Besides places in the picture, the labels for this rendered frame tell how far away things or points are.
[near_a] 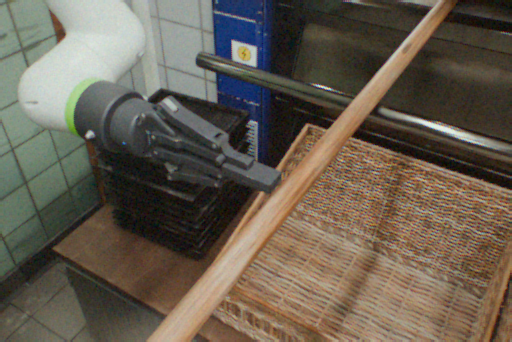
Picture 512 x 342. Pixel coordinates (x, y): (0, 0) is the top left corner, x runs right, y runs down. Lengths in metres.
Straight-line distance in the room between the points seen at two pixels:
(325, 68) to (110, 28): 0.60
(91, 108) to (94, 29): 0.15
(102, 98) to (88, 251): 0.75
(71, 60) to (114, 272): 0.69
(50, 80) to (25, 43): 1.03
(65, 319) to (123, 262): 0.71
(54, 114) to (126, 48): 0.15
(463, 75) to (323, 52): 0.32
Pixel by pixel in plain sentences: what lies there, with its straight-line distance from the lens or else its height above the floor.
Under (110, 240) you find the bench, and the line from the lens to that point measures 1.39.
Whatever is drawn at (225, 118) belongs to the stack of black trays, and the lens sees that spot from 1.26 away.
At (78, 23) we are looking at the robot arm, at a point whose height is 1.28.
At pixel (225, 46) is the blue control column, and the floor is 1.01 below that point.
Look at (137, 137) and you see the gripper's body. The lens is 0.66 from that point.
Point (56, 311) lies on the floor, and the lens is 2.03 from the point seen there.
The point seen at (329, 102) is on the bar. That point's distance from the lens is 0.79.
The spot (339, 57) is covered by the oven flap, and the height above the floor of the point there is 1.04.
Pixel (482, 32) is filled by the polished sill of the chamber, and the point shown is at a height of 1.17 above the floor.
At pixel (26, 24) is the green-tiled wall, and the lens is 1.77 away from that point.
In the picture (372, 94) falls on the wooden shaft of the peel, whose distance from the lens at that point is 0.74.
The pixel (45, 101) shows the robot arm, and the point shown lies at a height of 1.21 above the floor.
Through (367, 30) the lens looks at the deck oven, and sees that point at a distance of 1.14.
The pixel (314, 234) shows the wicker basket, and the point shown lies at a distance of 1.35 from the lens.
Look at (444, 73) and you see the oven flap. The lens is 1.15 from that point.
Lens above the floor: 1.58
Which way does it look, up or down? 40 degrees down
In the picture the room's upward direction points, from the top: straight up
